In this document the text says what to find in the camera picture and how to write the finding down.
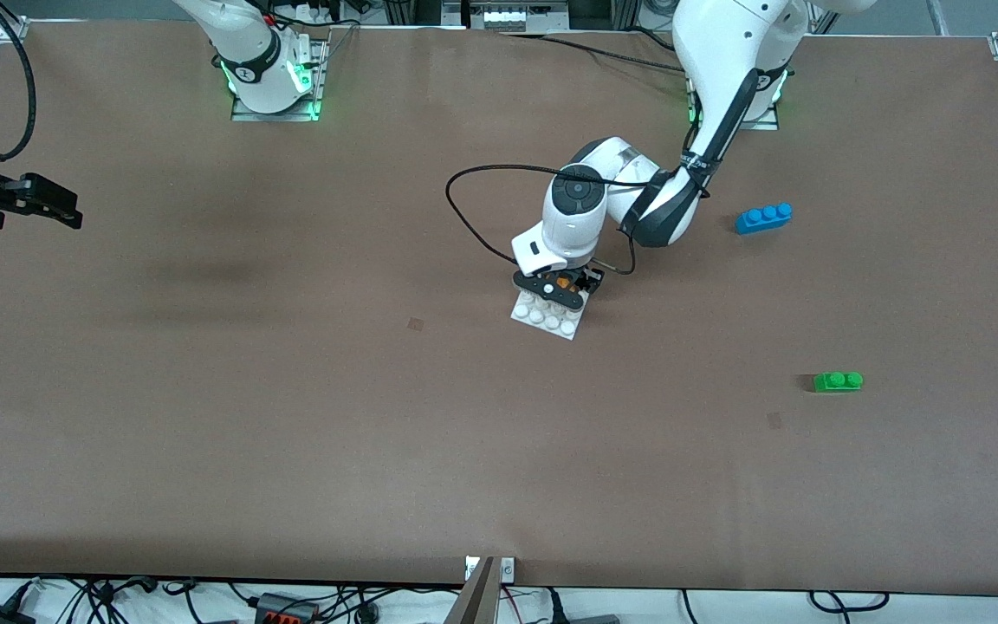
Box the white studded base plate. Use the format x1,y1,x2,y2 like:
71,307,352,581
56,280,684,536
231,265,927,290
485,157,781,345
510,290,588,341

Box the blue three-stud block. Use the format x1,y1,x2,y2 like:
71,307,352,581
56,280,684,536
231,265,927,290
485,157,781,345
735,203,794,235

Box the white power strip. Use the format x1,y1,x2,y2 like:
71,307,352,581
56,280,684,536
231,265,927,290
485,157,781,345
469,3,533,32

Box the black adapter orange connectors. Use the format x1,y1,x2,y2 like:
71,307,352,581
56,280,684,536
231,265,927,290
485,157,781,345
255,592,320,624

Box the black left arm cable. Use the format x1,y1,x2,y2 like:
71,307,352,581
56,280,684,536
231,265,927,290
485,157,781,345
445,74,764,276

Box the white metal bracket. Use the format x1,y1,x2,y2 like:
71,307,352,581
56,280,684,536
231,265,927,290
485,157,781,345
464,556,517,583

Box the brown wooden post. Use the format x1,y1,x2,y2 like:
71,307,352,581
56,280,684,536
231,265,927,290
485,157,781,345
443,556,498,624

